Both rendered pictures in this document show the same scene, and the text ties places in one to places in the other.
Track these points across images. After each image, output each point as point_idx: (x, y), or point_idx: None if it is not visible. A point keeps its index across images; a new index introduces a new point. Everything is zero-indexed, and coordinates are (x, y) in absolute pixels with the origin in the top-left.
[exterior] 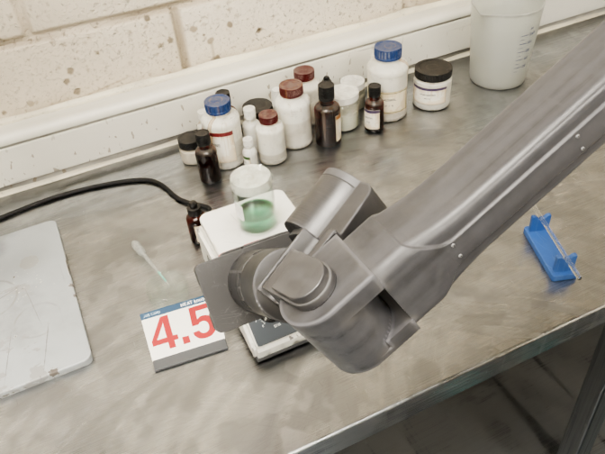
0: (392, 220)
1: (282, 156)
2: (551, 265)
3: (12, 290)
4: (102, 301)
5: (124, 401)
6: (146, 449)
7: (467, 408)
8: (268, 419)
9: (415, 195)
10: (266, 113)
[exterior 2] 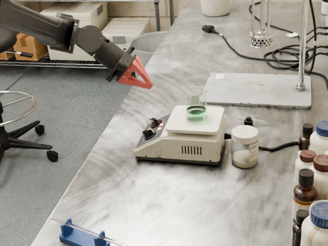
0: (52, 17)
1: (295, 184)
2: (75, 230)
3: (263, 91)
4: (233, 111)
5: (172, 106)
6: (146, 106)
7: None
8: (123, 129)
9: (51, 18)
10: (309, 153)
